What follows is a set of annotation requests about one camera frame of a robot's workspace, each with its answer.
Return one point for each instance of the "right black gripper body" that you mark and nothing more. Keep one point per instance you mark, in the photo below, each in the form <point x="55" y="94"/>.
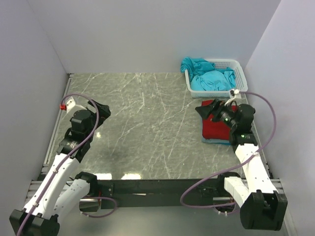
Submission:
<point x="227" y="116"/>

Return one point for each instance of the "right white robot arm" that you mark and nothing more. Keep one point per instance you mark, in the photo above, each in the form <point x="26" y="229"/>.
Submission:
<point x="262" y="207"/>

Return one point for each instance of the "white plastic basket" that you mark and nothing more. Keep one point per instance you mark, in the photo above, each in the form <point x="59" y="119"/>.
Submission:
<point x="240" y="79"/>

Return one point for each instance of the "red t shirt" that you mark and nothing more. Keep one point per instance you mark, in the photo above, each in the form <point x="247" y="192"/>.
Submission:
<point x="214" y="127"/>

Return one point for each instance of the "black base beam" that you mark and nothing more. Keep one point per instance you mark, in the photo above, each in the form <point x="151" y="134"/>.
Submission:
<point x="162" y="193"/>

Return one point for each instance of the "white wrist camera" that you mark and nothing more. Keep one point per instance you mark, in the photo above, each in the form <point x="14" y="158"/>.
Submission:
<point x="234" y="95"/>
<point x="70" y="106"/>

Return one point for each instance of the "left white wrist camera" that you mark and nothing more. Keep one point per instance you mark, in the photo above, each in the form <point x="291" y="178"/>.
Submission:
<point x="70" y="106"/>

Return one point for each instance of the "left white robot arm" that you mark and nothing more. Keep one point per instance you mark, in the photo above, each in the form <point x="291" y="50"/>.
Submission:
<point x="43" y="213"/>

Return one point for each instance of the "turquoise t shirt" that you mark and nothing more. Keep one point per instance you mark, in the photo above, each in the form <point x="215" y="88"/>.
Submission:
<point x="203" y="76"/>

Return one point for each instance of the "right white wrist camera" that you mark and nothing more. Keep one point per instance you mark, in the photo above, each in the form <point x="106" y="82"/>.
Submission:
<point x="234" y="95"/>

